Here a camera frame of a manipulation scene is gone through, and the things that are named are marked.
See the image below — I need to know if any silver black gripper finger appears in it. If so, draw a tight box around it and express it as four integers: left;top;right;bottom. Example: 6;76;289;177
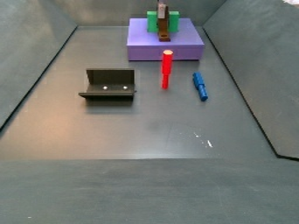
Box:
156;0;167;19

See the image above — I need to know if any brown T-shaped block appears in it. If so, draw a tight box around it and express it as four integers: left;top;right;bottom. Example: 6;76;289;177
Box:
156;4;172;43

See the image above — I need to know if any black angle fixture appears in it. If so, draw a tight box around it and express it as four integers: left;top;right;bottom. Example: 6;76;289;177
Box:
79;68;136;99

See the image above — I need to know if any green U-shaped block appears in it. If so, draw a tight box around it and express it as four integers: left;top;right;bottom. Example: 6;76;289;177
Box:
146;11;180;32

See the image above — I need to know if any purple base block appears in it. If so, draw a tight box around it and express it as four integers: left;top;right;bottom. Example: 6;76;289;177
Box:
126;18;204;61

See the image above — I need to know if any red stepped peg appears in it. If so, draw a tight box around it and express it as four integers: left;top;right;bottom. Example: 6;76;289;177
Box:
162;50;174;89

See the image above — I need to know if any blue stepped peg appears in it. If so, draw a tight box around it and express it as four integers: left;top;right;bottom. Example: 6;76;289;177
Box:
192;72;208;102

